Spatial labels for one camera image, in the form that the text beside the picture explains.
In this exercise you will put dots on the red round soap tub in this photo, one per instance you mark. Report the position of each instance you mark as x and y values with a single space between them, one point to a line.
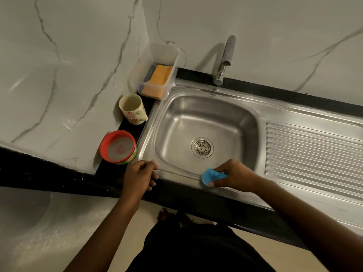
103 144

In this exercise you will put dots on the stainless steel sink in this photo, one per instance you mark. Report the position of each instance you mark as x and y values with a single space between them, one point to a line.
181 121

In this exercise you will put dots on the blue brush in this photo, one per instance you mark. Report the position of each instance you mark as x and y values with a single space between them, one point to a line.
210 175

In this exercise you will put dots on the cream floral mug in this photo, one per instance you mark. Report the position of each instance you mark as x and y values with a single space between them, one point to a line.
133 116

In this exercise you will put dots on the person's left forearm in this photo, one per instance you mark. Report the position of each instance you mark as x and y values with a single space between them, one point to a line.
105 240

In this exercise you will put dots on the person's right forearm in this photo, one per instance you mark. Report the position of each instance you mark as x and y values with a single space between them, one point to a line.
312 232

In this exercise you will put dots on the person's right hand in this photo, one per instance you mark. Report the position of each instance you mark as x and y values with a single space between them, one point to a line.
238 177

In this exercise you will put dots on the chrome faucet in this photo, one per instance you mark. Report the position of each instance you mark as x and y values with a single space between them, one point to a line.
228 50

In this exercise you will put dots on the person's black clothing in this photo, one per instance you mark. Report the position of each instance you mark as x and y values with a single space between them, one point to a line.
198 252

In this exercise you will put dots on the person's left hand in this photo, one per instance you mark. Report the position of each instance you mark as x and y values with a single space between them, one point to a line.
139 178

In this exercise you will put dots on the orange sponge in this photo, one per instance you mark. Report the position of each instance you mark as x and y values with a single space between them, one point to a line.
160 76

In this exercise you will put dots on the clear plastic container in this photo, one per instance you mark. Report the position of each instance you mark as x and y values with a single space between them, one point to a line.
158 52

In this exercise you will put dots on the person's foot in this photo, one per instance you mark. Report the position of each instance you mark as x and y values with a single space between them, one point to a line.
163 215

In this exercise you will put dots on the grey metal appliance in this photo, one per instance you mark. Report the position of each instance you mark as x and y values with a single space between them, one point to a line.
34 237

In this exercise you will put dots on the round metal drain strainer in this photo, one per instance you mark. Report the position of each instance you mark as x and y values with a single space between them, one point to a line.
202 147

